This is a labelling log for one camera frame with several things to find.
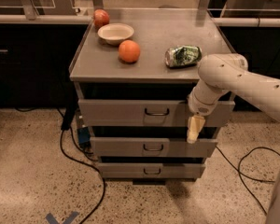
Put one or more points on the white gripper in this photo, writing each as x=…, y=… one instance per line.
x=198, y=107

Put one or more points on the grey top drawer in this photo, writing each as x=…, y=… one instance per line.
x=134, y=113

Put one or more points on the grey drawer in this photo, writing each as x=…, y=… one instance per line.
x=151, y=170
x=151, y=147
x=134, y=113

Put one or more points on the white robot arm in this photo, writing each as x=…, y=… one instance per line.
x=221, y=73

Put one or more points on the grey drawer cabinet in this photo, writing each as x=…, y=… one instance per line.
x=98, y=73

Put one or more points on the grey bottom drawer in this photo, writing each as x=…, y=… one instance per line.
x=151, y=170

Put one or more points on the grey middle drawer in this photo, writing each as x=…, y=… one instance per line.
x=151, y=147

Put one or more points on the crushed green soda can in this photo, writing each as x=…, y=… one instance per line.
x=182, y=56

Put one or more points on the orange fruit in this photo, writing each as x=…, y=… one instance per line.
x=129, y=51

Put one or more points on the blue power box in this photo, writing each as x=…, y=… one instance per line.
x=84, y=137

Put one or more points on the white ceramic bowl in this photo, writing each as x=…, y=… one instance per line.
x=115, y=33

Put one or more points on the red apple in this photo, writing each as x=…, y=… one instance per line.
x=100, y=18

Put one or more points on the blue tape cross marker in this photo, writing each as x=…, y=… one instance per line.
x=51, y=219

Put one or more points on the white horizontal rail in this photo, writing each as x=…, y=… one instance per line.
x=68, y=19

